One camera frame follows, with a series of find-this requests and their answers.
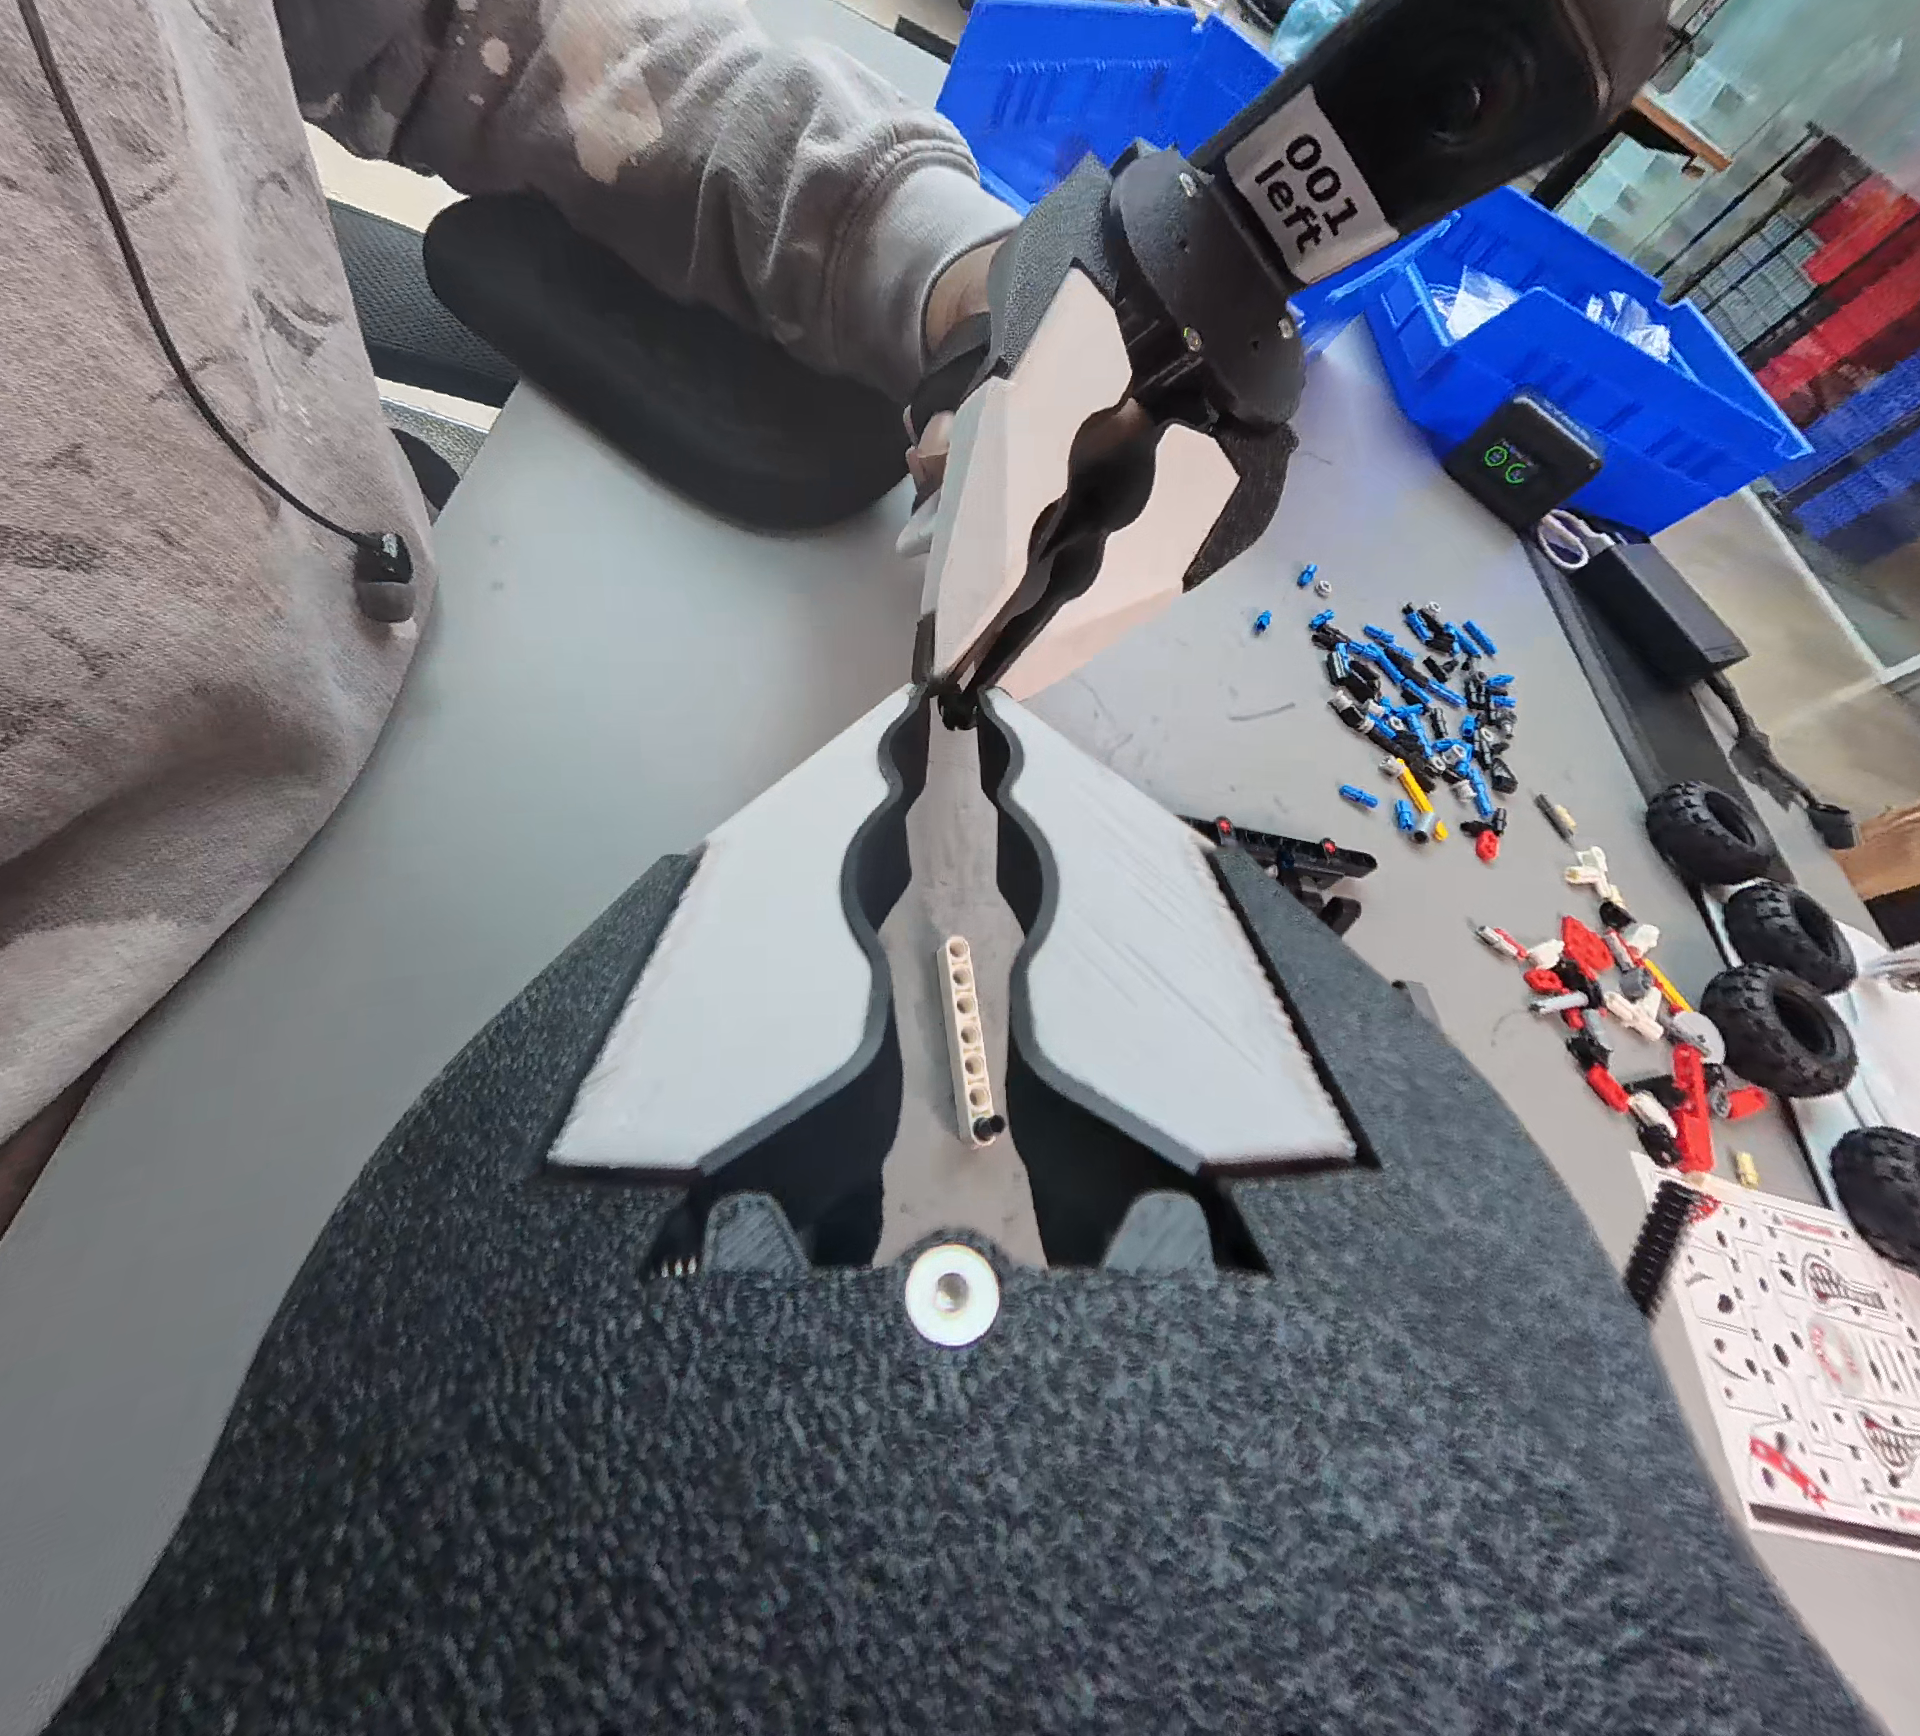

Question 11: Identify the brown cardboard box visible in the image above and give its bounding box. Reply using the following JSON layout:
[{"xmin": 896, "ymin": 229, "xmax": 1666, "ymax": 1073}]
[{"xmin": 1832, "ymin": 808, "xmax": 1920, "ymax": 950}]

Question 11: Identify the white holed toy beam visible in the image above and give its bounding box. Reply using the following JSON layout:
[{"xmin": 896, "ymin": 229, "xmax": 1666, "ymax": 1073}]
[{"xmin": 931, "ymin": 932, "xmax": 1010, "ymax": 1149}]

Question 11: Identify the stack of red blue bins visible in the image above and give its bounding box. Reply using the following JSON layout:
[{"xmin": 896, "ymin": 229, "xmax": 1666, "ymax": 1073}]
[{"xmin": 1745, "ymin": 168, "xmax": 1920, "ymax": 559}]

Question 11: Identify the grey desk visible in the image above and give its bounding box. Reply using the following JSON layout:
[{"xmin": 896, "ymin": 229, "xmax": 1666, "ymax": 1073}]
[{"xmin": 0, "ymin": 0, "xmax": 1920, "ymax": 1736}]

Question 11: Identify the black toy tire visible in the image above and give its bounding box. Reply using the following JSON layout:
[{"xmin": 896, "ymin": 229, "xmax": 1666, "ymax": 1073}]
[
  {"xmin": 1722, "ymin": 878, "xmax": 1862, "ymax": 996},
  {"xmin": 1644, "ymin": 780, "xmax": 1782, "ymax": 886},
  {"xmin": 1701, "ymin": 961, "xmax": 1859, "ymax": 1098},
  {"xmin": 1832, "ymin": 1124, "xmax": 1920, "ymax": 1266}
]

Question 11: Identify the blue plastic bin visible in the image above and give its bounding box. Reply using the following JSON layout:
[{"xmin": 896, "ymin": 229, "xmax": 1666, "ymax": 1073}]
[
  {"xmin": 936, "ymin": 0, "xmax": 1284, "ymax": 211},
  {"xmin": 1295, "ymin": 182, "xmax": 1809, "ymax": 529}
]

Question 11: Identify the pile of blue black pins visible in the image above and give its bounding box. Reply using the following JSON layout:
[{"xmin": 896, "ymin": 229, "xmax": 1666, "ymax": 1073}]
[{"xmin": 1252, "ymin": 559, "xmax": 1519, "ymax": 860}]

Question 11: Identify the black mesh office chair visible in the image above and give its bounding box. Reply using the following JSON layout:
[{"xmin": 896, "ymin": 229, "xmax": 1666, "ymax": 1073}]
[{"xmin": 326, "ymin": 198, "xmax": 519, "ymax": 524}]

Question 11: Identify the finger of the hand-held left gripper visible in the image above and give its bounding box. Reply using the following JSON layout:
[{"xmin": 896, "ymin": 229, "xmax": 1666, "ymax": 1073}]
[
  {"xmin": 973, "ymin": 407, "xmax": 1243, "ymax": 706},
  {"xmin": 914, "ymin": 270, "xmax": 1142, "ymax": 695}
]

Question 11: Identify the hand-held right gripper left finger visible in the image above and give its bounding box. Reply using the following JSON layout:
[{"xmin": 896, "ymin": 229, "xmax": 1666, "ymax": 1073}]
[{"xmin": 542, "ymin": 686, "xmax": 962, "ymax": 1184}]

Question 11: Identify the black adapter cable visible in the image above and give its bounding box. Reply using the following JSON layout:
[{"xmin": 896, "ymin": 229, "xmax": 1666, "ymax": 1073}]
[{"xmin": 1694, "ymin": 670, "xmax": 1866, "ymax": 850}]

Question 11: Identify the person's left forearm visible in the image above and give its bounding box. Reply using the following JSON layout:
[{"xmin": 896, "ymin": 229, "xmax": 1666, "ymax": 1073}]
[{"xmin": 232, "ymin": 0, "xmax": 1021, "ymax": 410}]

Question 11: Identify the grey black toy chassis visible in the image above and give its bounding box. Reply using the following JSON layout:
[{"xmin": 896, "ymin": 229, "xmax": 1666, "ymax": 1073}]
[{"xmin": 1181, "ymin": 812, "xmax": 1379, "ymax": 936}]

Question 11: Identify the black earphone cable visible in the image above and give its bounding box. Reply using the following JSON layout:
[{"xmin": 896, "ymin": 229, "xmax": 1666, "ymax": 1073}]
[{"xmin": 0, "ymin": 0, "xmax": 419, "ymax": 628}]

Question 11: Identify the black power adapter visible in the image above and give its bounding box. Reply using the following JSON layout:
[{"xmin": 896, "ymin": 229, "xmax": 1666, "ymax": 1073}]
[{"xmin": 1565, "ymin": 540, "xmax": 1750, "ymax": 675}]

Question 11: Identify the person's grey hoodie torso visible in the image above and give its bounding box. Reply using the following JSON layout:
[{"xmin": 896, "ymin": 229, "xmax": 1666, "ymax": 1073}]
[{"xmin": 0, "ymin": 0, "xmax": 437, "ymax": 1153}]

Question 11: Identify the pile of red white pieces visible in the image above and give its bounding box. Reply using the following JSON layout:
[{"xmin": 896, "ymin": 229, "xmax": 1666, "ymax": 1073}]
[{"xmin": 1475, "ymin": 841, "xmax": 1771, "ymax": 1167}]

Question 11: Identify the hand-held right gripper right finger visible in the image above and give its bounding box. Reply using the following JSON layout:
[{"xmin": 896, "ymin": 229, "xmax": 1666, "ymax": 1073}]
[{"xmin": 973, "ymin": 688, "xmax": 1381, "ymax": 1184}]

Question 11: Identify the white sticker sheet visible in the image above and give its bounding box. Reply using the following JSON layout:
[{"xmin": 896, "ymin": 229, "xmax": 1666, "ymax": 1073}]
[{"xmin": 1632, "ymin": 1149, "xmax": 1920, "ymax": 1562}]

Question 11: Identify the black power bank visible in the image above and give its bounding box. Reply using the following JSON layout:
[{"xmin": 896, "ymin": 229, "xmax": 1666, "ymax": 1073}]
[{"xmin": 1443, "ymin": 390, "xmax": 1603, "ymax": 535}]

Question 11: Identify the person's left hand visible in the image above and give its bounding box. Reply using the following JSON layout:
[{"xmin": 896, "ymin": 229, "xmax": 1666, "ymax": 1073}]
[{"xmin": 896, "ymin": 235, "xmax": 1010, "ymax": 559}]

